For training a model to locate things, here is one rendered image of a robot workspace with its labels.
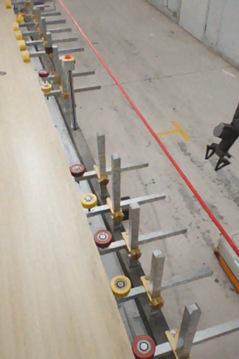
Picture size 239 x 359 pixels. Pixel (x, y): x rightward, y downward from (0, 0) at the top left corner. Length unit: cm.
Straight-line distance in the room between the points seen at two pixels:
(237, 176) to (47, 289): 236
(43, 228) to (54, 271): 24
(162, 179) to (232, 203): 63
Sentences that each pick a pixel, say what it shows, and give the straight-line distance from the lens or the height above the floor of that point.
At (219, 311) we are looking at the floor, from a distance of 252.
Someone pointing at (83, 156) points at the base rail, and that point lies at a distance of 237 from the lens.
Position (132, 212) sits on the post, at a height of 108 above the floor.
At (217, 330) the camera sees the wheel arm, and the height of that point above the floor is 84.
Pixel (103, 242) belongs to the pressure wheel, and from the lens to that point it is 158.
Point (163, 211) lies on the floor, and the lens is 298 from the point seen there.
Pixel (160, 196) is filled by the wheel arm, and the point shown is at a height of 82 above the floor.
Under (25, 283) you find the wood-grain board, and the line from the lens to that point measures 152.
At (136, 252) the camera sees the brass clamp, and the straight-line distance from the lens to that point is 164.
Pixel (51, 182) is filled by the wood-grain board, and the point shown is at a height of 90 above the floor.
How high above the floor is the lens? 214
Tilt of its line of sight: 41 degrees down
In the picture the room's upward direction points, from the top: straight up
